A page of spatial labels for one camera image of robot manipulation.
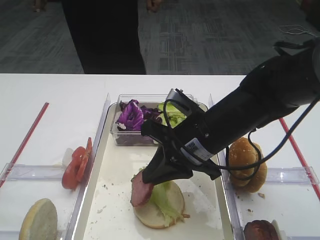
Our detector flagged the clear pusher track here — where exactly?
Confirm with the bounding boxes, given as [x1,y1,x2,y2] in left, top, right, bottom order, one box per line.
[0,148,74,182]
[265,167,319,185]

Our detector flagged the bottom bun on tray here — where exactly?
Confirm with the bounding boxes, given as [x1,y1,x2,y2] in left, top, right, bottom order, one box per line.
[133,181,185,229]

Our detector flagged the clear left divider rail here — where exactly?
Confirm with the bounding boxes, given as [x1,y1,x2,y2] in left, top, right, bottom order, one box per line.
[60,93,111,240]

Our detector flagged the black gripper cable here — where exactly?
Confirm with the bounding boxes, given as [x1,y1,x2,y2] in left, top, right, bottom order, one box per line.
[162,94,320,182]

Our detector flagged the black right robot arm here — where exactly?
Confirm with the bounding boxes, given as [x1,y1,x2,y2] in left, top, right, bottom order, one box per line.
[141,38,320,185]

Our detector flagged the silver metal tray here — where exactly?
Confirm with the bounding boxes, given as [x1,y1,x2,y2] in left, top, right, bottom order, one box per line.
[75,104,233,240]

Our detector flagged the white cable on floor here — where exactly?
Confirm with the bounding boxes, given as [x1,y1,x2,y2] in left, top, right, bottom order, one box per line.
[278,24,320,38]

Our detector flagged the left bun half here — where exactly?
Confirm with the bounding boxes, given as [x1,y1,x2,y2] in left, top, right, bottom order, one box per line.
[18,198,58,240]

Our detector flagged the red tomato slices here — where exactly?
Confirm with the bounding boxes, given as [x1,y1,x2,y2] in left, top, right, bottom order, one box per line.
[61,137,93,190]

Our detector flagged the lettuce leaf on bun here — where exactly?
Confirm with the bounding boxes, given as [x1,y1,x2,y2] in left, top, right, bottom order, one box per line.
[130,167,185,223]

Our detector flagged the clear left upper pusher track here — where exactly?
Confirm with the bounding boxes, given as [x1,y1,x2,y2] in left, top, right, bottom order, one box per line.
[0,148,74,182]

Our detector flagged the round meat patty slice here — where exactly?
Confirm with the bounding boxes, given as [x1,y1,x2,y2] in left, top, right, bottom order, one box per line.
[130,171,154,207]

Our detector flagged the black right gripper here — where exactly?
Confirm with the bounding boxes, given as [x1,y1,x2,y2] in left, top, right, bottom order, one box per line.
[141,108,222,185]

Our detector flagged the person in black clothes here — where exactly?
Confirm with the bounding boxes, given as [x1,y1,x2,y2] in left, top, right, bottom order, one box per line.
[61,0,146,75]

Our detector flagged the green lettuce pile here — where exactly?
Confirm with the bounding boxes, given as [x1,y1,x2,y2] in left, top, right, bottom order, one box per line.
[156,102,187,128]

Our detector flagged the red right rail strip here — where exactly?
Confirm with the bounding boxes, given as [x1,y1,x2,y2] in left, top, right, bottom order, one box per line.
[279,118,320,199]

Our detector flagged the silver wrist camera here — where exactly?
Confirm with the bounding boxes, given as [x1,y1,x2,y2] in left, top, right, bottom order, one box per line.
[166,88,201,117]

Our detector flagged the meat patty stack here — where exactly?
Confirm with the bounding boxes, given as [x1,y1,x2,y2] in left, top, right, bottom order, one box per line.
[243,220,279,240]

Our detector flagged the red left rail strip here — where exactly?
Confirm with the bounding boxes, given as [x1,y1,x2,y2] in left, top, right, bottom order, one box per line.
[0,102,50,187]

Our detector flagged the purple cabbage leaves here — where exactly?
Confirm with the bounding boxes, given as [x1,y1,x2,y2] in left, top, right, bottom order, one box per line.
[115,99,161,131]

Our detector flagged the person's other hand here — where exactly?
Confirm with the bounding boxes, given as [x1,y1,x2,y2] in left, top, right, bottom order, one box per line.
[32,0,48,13]

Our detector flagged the sesame bun stack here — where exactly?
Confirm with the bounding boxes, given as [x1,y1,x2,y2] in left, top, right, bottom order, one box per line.
[227,136,268,193]

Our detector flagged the clear plastic salad container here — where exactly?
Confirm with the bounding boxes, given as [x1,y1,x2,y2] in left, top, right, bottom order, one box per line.
[110,93,209,147]

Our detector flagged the clear right upper pusher track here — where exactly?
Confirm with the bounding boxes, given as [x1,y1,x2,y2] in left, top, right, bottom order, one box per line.
[265,167,319,185]

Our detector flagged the red rail strip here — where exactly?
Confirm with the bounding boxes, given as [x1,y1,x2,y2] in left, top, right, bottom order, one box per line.
[0,102,50,187]
[279,118,320,199]

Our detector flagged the person's hand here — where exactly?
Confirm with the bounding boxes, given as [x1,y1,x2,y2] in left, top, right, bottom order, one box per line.
[146,0,163,13]

